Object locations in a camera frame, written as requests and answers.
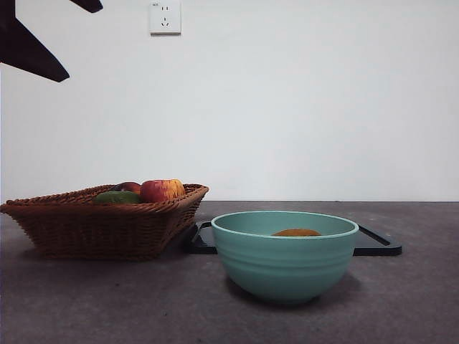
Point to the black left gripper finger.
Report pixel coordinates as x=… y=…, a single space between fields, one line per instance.
x=21 y=50
x=89 y=4

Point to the fuzzy brown-yellow kiwi fruit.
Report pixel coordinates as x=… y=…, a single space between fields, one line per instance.
x=295 y=233

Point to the teal ribbed bowl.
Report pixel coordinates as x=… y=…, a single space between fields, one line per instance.
x=283 y=268

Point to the dark red fruit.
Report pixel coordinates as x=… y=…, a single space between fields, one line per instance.
x=128 y=187

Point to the green fruit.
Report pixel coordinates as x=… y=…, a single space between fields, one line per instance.
x=116 y=197

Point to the brown wicker basket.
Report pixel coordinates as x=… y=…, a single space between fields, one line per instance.
x=89 y=229

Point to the red yellow apple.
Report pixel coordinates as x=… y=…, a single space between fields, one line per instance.
x=159 y=190

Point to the dark rectangular tray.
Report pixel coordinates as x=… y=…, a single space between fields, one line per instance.
x=373 y=248

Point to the white wall socket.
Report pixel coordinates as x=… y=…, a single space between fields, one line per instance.
x=165 y=18

